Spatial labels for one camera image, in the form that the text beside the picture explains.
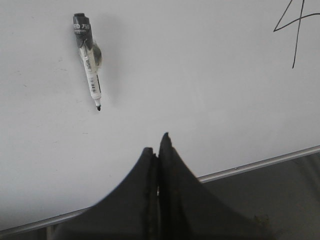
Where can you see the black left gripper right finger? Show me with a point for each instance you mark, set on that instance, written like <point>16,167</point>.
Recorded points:
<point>190,212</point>

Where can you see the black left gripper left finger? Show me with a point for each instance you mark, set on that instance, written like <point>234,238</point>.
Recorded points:
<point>129,212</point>

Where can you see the white whiteboard marker black cap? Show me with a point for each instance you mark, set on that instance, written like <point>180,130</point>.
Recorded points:
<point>90,55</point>

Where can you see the white whiteboard with aluminium frame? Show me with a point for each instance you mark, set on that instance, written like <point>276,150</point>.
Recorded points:
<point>235,83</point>

